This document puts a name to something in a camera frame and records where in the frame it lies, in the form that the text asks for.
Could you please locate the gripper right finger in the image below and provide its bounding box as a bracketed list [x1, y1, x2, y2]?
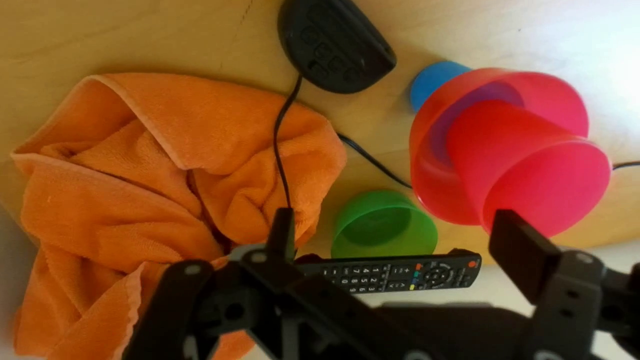
[488, 209, 640, 360]

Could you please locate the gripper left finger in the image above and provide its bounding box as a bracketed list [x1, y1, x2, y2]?
[122, 207, 418, 360]

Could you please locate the red translucent plastic bowl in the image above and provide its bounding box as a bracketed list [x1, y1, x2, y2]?
[409, 67, 590, 227]

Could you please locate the orange towel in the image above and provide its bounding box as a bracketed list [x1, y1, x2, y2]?
[10, 73, 348, 360]

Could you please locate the red plastic cup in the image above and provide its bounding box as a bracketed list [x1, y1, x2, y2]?
[446, 99, 612, 239]

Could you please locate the black remote control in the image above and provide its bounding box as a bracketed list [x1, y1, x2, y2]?
[295, 248, 483, 296]

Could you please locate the green plastic cup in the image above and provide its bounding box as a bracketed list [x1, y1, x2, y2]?
[330, 189, 439, 260]

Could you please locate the blue plastic cup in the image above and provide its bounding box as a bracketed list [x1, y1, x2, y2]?
[409, 60, 473, 114]

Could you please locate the black desk device with buttons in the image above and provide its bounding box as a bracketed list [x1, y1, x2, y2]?
[278, 0, 398, 95]

